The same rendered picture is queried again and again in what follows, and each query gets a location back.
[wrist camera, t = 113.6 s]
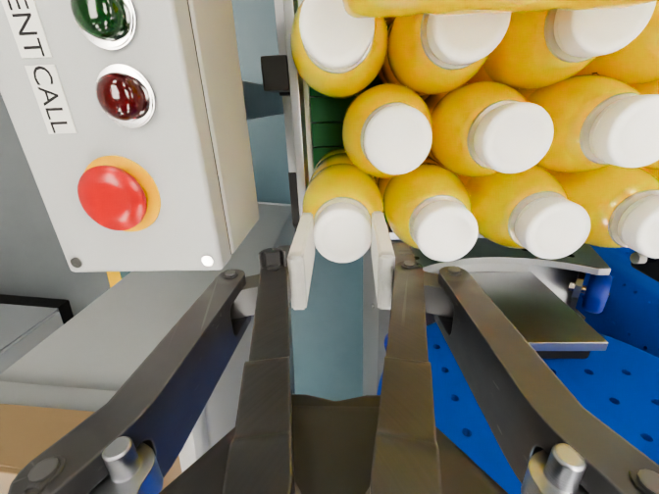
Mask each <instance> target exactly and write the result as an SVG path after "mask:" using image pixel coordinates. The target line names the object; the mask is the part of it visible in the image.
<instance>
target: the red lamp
mask: <svg viewBox="0 0 659 494"><path fill-rule="evenodd" d="M95 90H96V98H97V100H98V103H99V105H100V106H101V108H102V109H103V110H104V111H105V112H106V113H107V114H108V115H109V116H111V117H113V118H115V119H118V120H121V121H134V120H137V119H138V118H140V117H141V116H142V115H143V113H144V111H145V108H146V96H145V93H144V90H143V88H142V87H141V85H140V84H139V82H138V81H137V80H136V79H135V78H133V77H132V76H131V75H129V74H124V73H119V72H112V73H108V74H104V75H102V76H101V77H100V78H99V79H98V81H97V84H96V88H95Z"/></svg>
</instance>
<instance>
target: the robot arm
mask: <svg viewBox="0 0 659 494"><path fill-rule="evenodd" d="M313 230H314V219H313V214H311V213H303V215H301V218H300V221H299V224H298V226H297V229H296V232H295V235H294V238H293V241H292V244H291V245H280V246H279V247H277V248H267V249H264V250H262V251H261V252H259V254H258V255H259V262H260V273H258V274H255V275H250V276H245V272H244V271H242V270H233V269H231V270H226V271H224V272H221V273H220V274H218V276H217V277H216V278H215V279H214V280H213V281H212V283H211V284H210V285H209V286H208V287H207V288H206V289H205V291H204V292H203V293H202V294H201V295H200V296H199V298H198V299H197V300H196V301H195V302H194V303H193V304H192V306H191V307H190V308H189V309H188V310H187V311H186V313H185V314H184V315H183V316H182V317H181V318H180V319H179V321H178V322H177V323H176V324H175V325H174V327H173V328H172V329H171V330H170V331H169V332H168V333H167V335H166V336H165V337H164V338H163V339H162V340H161V342H160V343H159V344H158V345H157V346H156V347H155V348H154V350H153V351H152V352H151V353H150V354H149V355H148V357H147V358H146V359H145V360H144V361H143V362H142V363H141V365H140V366H139V367H138V368H137V369H136V370H135V372H134V373H133V374H132V375H131V376H130V377H129V378H128V380H127V381H126V382H125V383H124V384H123V386H122V387H121V388H120V389H119V390H118V391H117V392H116V394H115V395H114V396H113V397H112V398H111V399H110V401H109V402H108V403H107V404H105V405H104V406H103V407H101V408H100V409H99V410H97V411H96V412H95V413H94V414H92V415H91V416H90V417H88V418H87V419H86V420H84V421H83V422H81V423H80V424H79V425H78V426H76V427H75V428H74V429H72V430H71V431H70V432H68V433H67V434H66V435H64V436H63V437H62V438H61V439H59V440H58V441H57V442H55V443H54V444H53V445H51V446H50V447H49V448H48V449H46V450H45V451H44V452H42V453H41V454H40V455H38V456H37V457H36V458H34V459H33V460H32V461H31V462H29V463H28V464H27V465H26V466H25V467H24V468H23V469H22V470H21V471H20V472H19V473H18V474H17V476H16V477H15V479H14V480H13V481H12V483H11V485H10V488H9V492H8V494H508V493H507V492H506V491H505V490H504V489H503V488H502V487H501V486H500V485H499V484H498V483H497V482H495V481H494V480H493V479H492V478H491V477H490V476H489V475H488V474H487V473H486V472H485V471H484V470H483V469H481V468H480V467H479V466H478V465H477V464H476V463H475V462H474V461H473V460H472V459H471V458H469V457H468V456H467V455H466V454H465V453H464V452H463V451H462V450H461V449H460V448H459V447H458V446H456V445H455V444H454V443H453V442H452V441H451V440H450V439H449V438H448V437H447V436H446V435H445V434H444V433H442V432H441V431H440V430H439V429H438V428H437V427H436V426H435V417H434V403H433V389H432V375H431V363H430V362H429V354H428V338H427V321H426V313H428V314H433V315H434V319H435V321H436V323H437V325H438V327H439V329H440V331H441V333H442V335H443V337H444V339H445V341H446V343H447V345H448V347H449V349H450V351H451V353H452V355H453V357H454V359H455V360H456V362H457V364H458V366H459V368H460V370H461V372H462V374H463V375H464V377H465V379H466V381H467V383H468V385H469V387H470V389H471V391H472V393H473V395H474V397H475V399H476V401H477V403H478V405H479V407H480V408H481V410H482V413H483V415H484V417H485V419H486V421H487V423H488V425H489V427H490V429H491V431H492V433H493V435H494V437H495V439H496V441H497V443H498V445H499V447H500V449H501V451H502V453H503V455H504V456H505V458H506V460H507V462H508V463H509V465H510V467H511V469H512V470H513V472H514V474H515V475H516V476H517V477H518V479H519V480H520V482H521V483H522V486H521V494H659V465H658V464H656V463H655V462H654V461H652V460H651V459H650V458H648V457H647V456H646V455H645V454H643V453H642V452H641V451H639V450H638V449H637V448H636V447H635V446H634V445H633V444H631V443H630V442H629V441H627V440H626V439H625V438H623V437H622V436H621V435H619V434H618V433H617V432H616V431H614V430H613V429H612V428H610V427H609V426H608V425H606V424H605V423H604V422H603V421H601V420H600V419H598V418H597V417H596V416H594V415H593V414H592V413H590V412H589V411H588V410H587V409H585V408H584V407H583V406H582V405H581V403H580V402H579V401H578V400H577V399H576V397H575V396H574V395H573V394H572V393H571V392H570V390H569V389H568V388H567V387H566V386H565V385H564V383H563V382H562V381H561V380H560V379H559V378H558V376H557V375H556V374H555V373H554V372H553V371H552V369H551V368H550V367H549V366H548V365H547V363H546V362H545V361H543V360H542V359H541V357H540V356H539V355H538V354H537V352H536V351H535V349H534V348H533V347H532V346H531V345H530V343H529V342H528V341H527V340H526V339H525V338H524V336H523V335H522V334H521V333H520V332H519V330H518V329H517V328H516V327H515V326H514V325H513V324H512V323H511V322H510V321H509V320H508V319H507V317H506V316H505V315H504V314H503V313H502V312H501V310H500V309H499V308H498V307H497V306H496V305H495V303H494V302H493V301H492V300H491V299H490V297H489V296H488V295H487V294H486V293H485V292H484V290H483V289H482V288H481V287H480V286H479V284H478V283H477V282H476V281H475V280H474V279H473V277H472V276H471V275H470V274H469V273H468V272H467V271H466V270H464V269H462V268H460V267H455V266H452V267H450V266H449V267H443V268H441V269H440V270H439V274H437V273H431V272H425V271H423V266H422V265H421V264H420V263H418V262H416V259H415V257H414V255H413V252H412V249H411V247H410V246H409V245H408V244H406V243H391V241H390V237H389V233H388V230H387V226H386V222H385V219H384V215H383V213H382V212H381V211H374V212H373V213H372V242H371V254H372V262H373V271H374V279H375V288H376V295H377V303H378V308H380V310H390V319H389V328H388V336H387V346H386V355H385V357H384V365H383V374H382V383H381V392H380V395H365V396H361V397H356V398H351V399H346V400H341V401H332V400H328V399H324V398H319V397H315V396H311V395H307V394H295V386H294V366H293V346H292V326H291V309H290V300H291V308H293V310H304V309H305V308H307V302H308V296H309V289H310V283H311V277H312V270H313V265H314V259H315V243H314V235H313ZM390 308H391V309H390ZM254 315H255V316H254ZM251 316H254V323H253V331H252V339H251V347H250V355H249V362H245V363H244V367H243V374H242V380H241V388H240V395H239V402H238V409H237V416H236V423H235V427H234V428H233V429H232V430H231V431H230V432H229V433H228V434H226V435H225V436H224V437H223V438H222V439H221V440H220V441H218V442H217V443H216V444H215V445H214V446H213V447H212V448H210V449H209V450H208V451H207V452H206V453H205V454H204V455H202V456H201V457H200V458H199V459H198V460H197V461H195V462H194V463H193V464H192V465H191V466H190V467H189V468H187V469H186V470H185V471H184V472H183V473H182V474H180V475H179V476H178V477H177V478H176V479H175V480H173V481H172V482H171V483H170V484H169V485H168V486H167V487H165V488H164V489H163V490H162V488H163V485H164V477H165V476H166V474H167V473H168V471H169V470H170V469H171V467H172V466H173V464H174V462H175V461H176V459H177V457H178V455H179V453H180V452H181V450H182V448H183V446H184V444H185V442H186V441H187V439H188V437H189V435H190V433H191V431H192V429H193V427H194V426H195V424H196V423H197V421H198V419H199V417H200V415H201V413H202V412H203V410H204V408H205V406H206V404H207V402H208V400H209V398H210V397H211V395H212V393H213V391H214V389H215V387H216V385H217V384H218V382H219V380H220V378H221V376H222V374H223V372H224V370H225V369H226V367H227V365H228V362H229V360H230V358H231V356H232V355H233V353H234V351H235V349H236V347H237V345H238V343H239V342H240V340H241V338H242V336H243V334H244V332H245V330H246V328H247V327H248V325H249V323H250V322H251V319H252V317H251Z"/></svg>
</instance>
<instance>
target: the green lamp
mask: <svg viewBox="0 0 659 494"><path fill-rule="evenodd" d="M70 5H71V10H72V13H73V16H74V18H75V20H76V22H77V23H78V25H79V26H80V27H81V28H82V29H83V30H84V31H86V32H87V33H89V34H90V35H92V36H94V37H95V38H98V39H102V40H106V41H111V40H115V39H117V38H119V37H120V36H121V35H122V34H123V32H124V30H125V28H126V24H127V15H126V10H125V7H124V4H123V2H122V0H70Z"/></svg>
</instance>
